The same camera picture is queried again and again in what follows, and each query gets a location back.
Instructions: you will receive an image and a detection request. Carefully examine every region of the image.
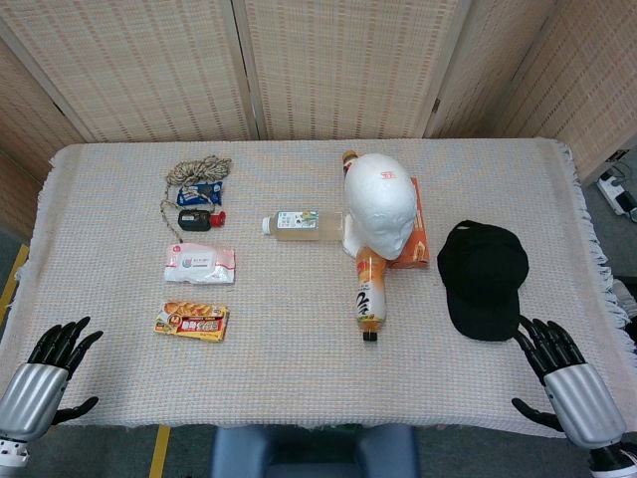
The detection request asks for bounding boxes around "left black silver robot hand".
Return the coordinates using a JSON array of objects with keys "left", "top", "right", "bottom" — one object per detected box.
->
[{"left": 0, "top": 316, "right": 105, "bottom": 443}]

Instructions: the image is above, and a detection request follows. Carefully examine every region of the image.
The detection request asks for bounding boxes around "braided beige rope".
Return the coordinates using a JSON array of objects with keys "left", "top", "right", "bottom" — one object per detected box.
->
[{"left": 159, "top": 155, "right": 234, "bottom": 246}]

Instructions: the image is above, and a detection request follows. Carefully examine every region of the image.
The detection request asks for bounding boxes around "orange cardboard box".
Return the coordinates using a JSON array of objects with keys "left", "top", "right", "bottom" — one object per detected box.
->
[{"left": 386, "top": 176, "right": 431, "bottom": 271}]

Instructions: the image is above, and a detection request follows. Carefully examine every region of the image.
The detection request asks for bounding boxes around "white power strip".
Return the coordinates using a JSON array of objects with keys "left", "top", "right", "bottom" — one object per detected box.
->
[{"left": 598, "top": 168, "right": 637, "bottom": 223}]

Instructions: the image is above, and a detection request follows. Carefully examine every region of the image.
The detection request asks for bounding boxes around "white foam mannequin head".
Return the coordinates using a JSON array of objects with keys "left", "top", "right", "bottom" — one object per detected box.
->
[{"left": 341, "top": 152, "right": 419, "bottom": 261}]

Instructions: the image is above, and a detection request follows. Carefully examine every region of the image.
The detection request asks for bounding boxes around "pink white wet wipes pack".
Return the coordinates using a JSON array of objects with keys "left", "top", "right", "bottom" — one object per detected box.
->
[{"left": 162, "top": 241, "right": 237, "bottom": 287}]

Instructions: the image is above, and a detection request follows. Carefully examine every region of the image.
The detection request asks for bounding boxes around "blue snack packet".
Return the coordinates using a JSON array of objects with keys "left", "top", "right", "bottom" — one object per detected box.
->
[{"left": 176, "top": 181, "right": 226, "bottom": 208}]

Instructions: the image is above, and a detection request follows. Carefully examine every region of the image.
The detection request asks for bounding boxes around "clear tea bottle white cap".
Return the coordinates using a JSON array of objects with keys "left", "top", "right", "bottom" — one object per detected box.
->
[{"left": 261, "top": 209, "right": 350, "bottom": 243}]

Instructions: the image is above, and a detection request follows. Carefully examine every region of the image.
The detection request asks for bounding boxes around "orange juice bottle black cap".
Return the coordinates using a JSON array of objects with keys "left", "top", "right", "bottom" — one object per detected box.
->
[{"left": 353, "top": 245, "right": 389, "bottom": 345}]

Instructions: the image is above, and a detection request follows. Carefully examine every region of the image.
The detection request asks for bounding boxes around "black case with red knob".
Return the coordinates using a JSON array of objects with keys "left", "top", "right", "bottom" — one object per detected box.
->
[{"left": 177, "top": 209, "right": 227, "bottom": 233}]

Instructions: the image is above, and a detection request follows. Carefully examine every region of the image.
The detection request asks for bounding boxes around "yellow curry box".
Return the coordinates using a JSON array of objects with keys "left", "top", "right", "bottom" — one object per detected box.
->
[{"left": 152, "top": 299, "right": 232, "bottom": 345}]

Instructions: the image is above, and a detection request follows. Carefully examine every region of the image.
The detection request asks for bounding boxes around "beige woven tablecloth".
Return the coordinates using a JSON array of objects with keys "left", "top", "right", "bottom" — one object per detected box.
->
[{"left": 0, "top": 138, "right": 637, "bottom": 432}]

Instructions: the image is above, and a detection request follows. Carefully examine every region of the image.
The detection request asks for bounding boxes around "woven folding screen panel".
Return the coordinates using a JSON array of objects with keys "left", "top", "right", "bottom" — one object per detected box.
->
[
  {"left": 231, "top": 0, "right": 480, "bottom": 141},
  {"left": 512, "top": 0, "right": 637, "bottom": 188},
  {"left": 422, "top": 0, "right": 574, "bottom": 141},
  {"left": 0, "top": 0, "right": 266, "bottom": 146},
  {"left": 0, "top": 29, "right": 97, "bottom": 240}
]

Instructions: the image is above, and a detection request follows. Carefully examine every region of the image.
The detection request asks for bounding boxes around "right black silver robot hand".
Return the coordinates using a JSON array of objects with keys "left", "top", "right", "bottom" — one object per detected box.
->
[{"left": 511, "top": 317, "right": 628, "bottom": 452}]

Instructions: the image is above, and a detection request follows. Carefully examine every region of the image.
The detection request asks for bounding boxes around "black baseball cap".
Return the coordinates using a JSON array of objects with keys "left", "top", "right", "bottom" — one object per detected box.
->
[{"left": 436, "top": 220, "right": 531, "bottom": 343}]

